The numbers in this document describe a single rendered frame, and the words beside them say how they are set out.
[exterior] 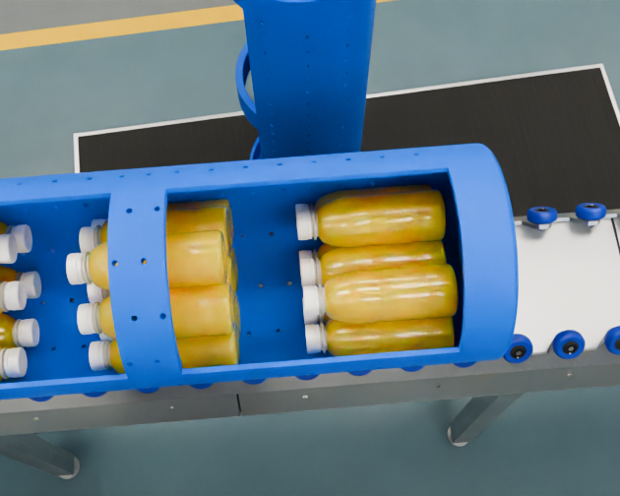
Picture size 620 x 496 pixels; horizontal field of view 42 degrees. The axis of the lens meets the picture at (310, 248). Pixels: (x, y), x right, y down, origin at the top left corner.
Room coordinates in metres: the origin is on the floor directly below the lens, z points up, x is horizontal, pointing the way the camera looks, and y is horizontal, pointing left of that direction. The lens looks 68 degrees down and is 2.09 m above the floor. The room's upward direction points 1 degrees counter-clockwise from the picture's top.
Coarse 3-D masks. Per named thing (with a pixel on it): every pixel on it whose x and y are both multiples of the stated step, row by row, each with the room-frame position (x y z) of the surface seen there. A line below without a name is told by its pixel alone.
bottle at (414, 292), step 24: (336, 288) 0.34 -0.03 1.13; (360, 288) 0.34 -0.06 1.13; (384, 288) 0.34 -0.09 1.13; (408, 288) 0.34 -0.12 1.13; (432, 288) 0.34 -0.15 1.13; (456, 288) 0.34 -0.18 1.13; (336, 312) 0.31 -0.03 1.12; (360, 312) 0.31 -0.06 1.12; (384, 312) 0.31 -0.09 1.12; (408, 312) 0.31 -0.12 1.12; (432, 312) 0.31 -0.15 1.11; (456, 312) 0.31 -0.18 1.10
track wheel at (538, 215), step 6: (528, 210) 0.52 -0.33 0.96; (534, 210) 0.52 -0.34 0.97; (540, 210) 0.52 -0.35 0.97; (546, 210) 0.52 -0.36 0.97; (552, 210) 0.51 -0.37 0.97; (528, 216) 0.51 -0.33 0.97; (534, 216) 0.50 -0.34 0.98; (540, 216) 0.50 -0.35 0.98; (546, 216) 0.50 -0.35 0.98; (552, 216) 0.50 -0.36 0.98; (534, 222) 0.50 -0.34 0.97; (540, 222) 0.49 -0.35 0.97; (546, 222) 0.49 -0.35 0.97
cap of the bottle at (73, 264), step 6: (72, 258) 0.37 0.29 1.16; (78, 258) 0.37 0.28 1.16; (66, 264) 0.37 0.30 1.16; (72, 264) 0.37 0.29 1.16; (78, 264) 0.37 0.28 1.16; (66, 270) 0.36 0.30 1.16; (72, 270) 0.36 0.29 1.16; (78, 270) 0.36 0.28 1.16; (72, 276) 0.35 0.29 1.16; (78, 276) 0.35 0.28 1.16; (72, 282) 0.35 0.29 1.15; (78, 282) 0.35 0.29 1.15; (84, 282) 0.35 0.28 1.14
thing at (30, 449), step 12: (0, 444) 0.25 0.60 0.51; (12, 444) 0.26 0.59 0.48; (24, 444) 0.27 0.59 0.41; (36, 444) 0.28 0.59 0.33; (48, 444) 0.30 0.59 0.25; (12, 456) 0.25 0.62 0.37; (24, 456) 0.25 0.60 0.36; (36, 456) 0.26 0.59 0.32; (48, 456) 0.27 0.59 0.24; (60, 456) 0.28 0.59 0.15; (72, 456) 0.30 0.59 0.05; (48, 468) 0.25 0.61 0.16; (60, 468) 0.26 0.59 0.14; (72, 468) 0.27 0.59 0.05
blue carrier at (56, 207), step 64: (0, 192) 0.44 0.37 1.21; (64, 192) 0.44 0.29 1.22; (128, 192) 0.43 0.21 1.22; (192, 192) 0.51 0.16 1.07; (256, 192) 0.51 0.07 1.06; (320, 192) 0.51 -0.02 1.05; (448, 192) 0.52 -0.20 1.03; (64, 256) 0.45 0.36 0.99; (128, 256) 0.35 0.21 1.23; (256, 256) 0.45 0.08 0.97; (448, 256) 0.45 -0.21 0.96; (512, 256) 0.34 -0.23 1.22; (64, 320) 0.36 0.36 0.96; (128, 320) 0.28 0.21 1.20; (256, 320) 0.35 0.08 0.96; (512, 320) 0.28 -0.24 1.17; (0, 384) 0.23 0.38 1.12; (64, 384) 0.23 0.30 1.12; (128, 384) 0.23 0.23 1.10; (192, 384) 0.24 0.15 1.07
